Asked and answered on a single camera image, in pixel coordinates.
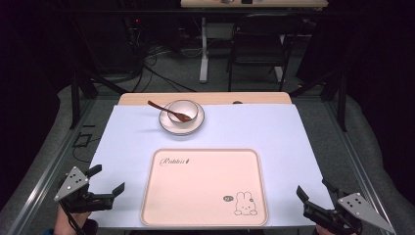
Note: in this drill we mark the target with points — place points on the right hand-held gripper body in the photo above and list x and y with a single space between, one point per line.
350 212

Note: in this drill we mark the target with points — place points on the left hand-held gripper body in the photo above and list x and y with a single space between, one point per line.
75 192

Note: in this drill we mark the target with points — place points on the pink rabbit print tray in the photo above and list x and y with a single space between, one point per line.
204 187

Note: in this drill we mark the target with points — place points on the brown wooden spoon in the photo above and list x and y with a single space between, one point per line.
167 111

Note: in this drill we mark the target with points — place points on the white saucer plate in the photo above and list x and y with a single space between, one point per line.
181 117

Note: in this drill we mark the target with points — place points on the white bowl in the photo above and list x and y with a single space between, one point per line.
183 110

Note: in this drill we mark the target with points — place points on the person's left hand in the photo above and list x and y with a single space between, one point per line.
68 222

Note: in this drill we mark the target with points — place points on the person's right hand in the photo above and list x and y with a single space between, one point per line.
321 231

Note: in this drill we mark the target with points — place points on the white table mat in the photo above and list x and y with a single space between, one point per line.
130 140

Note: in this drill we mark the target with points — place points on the black metal stand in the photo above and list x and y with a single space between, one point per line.
336 88
80 88

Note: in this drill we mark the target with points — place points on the black chair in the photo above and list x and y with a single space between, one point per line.
257 49

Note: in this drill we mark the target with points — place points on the white desk leg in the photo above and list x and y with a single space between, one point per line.
204 52

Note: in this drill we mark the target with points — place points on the wooden desk with white frame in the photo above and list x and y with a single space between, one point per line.
254 3

